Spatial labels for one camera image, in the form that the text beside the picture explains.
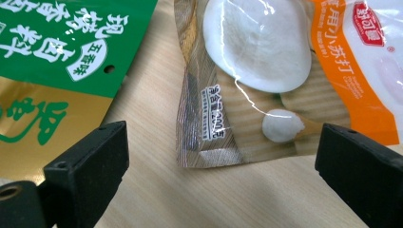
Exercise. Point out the green and gold snack packet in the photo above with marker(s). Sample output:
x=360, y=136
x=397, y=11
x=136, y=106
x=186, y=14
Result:
x=57, y=60

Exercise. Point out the brown and orange powder packet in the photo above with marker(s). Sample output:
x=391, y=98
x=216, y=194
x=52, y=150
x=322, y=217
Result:
x=253, y=104

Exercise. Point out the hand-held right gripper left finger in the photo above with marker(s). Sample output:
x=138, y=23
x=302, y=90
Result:
x=88, y=171

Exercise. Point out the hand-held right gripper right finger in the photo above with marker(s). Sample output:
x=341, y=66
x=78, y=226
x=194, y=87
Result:
x=364, y=171

